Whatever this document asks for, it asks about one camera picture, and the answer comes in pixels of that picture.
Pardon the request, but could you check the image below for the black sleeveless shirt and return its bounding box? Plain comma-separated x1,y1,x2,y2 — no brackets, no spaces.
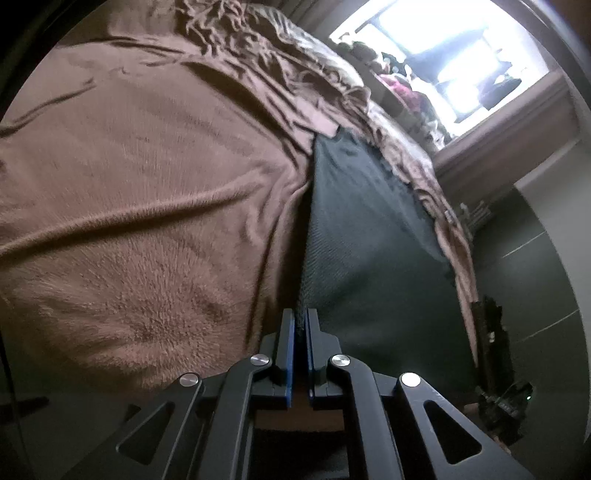
301,128,476,405

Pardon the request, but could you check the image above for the brown bed blanket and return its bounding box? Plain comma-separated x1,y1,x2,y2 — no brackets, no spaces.
1,1,478,395

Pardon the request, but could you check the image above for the pink plush toy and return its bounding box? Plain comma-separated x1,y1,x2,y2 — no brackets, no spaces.
379,74,429,112

